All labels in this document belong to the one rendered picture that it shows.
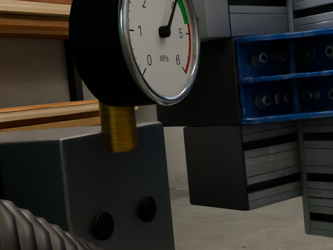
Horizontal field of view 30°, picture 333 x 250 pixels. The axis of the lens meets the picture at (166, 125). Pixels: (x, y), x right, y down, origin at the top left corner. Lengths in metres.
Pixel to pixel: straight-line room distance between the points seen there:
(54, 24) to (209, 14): 2.49
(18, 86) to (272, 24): 2.94
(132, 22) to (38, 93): 3.41
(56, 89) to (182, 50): 3.48
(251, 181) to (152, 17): 0.41
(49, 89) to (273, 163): 3.09
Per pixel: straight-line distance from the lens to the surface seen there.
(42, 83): 3.68
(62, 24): 3.13
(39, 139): 0.26
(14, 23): 2.92
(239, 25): 0.65
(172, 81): 0.27
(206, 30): 0.62
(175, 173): 4.07
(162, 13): 0.27
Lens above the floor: 0.63
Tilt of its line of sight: 3 degrees down
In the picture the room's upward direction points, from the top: 5 degrees counter-clockwise
